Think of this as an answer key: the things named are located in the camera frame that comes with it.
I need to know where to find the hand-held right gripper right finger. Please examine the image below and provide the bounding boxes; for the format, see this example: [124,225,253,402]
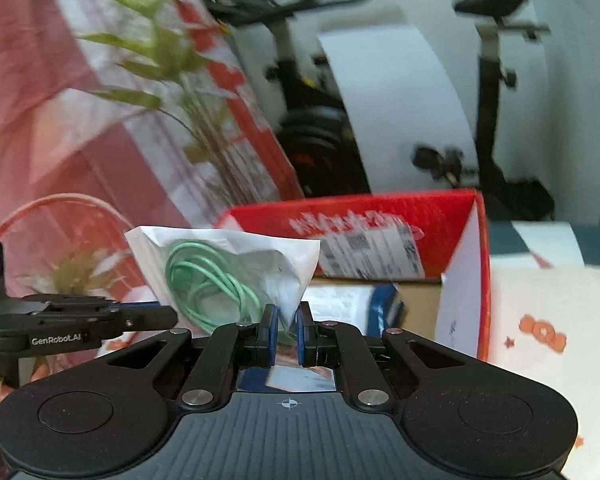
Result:
[296,302,481,407]

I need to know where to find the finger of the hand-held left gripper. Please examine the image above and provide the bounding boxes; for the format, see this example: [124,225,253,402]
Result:
[24,294,179,335]

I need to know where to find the white board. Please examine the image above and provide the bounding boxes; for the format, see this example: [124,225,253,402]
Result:
[317,24,481,196]

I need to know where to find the red cardboard box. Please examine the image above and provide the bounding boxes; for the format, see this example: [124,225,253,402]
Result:
[214,188,492,363]

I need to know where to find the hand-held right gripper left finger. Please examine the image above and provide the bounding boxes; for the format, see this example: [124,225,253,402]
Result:
[97,304,281,409]

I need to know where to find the red plant printed backdrop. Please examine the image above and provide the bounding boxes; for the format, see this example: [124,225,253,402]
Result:
[0,0,306,411]

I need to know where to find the white bag with green cable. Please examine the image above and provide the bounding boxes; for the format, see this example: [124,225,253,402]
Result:
[125,226,322,336]

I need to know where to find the blue flat package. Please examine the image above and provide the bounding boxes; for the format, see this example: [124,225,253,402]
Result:
[369,284,407,341]

